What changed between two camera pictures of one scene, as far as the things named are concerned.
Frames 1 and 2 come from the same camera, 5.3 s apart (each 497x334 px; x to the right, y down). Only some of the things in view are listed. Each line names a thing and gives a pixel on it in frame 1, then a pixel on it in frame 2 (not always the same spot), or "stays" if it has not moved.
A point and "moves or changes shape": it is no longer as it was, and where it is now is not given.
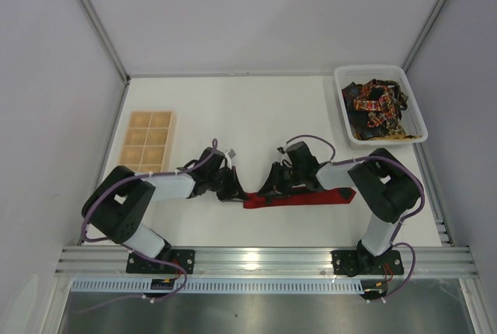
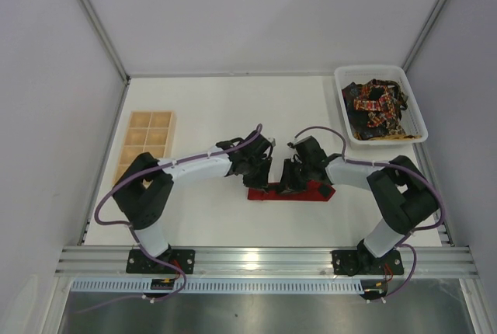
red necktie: [297, 197] moves or changes shape
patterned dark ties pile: [374, 109] stays
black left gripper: [227, 183] → [255, 168]
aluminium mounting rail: [91, 261] stays
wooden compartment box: [149, 143] stays
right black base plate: [366, 262] stays
